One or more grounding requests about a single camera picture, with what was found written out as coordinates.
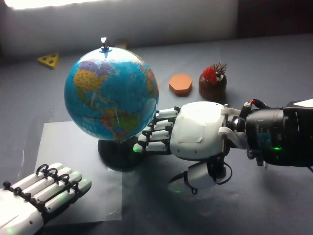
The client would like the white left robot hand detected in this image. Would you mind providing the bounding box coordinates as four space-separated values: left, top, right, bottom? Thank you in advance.
0 163 92 235

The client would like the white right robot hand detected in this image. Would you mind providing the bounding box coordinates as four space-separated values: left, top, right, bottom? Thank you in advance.
133 101 233 195

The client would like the blue desk globe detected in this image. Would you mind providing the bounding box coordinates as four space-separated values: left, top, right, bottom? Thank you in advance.
64 36 159 170

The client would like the chocolate cake toy with strawberry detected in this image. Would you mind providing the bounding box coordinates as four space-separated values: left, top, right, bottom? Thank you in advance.
198 62 227 100

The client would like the orange hexagon block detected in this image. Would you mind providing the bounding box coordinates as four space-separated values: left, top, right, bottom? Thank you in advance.
168 72 193 96

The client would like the grey table cloth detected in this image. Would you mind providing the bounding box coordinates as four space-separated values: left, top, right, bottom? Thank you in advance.
0 34 313 235

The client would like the yellow triangle block with holes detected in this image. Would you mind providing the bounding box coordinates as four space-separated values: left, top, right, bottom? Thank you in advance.
37 51 60 70

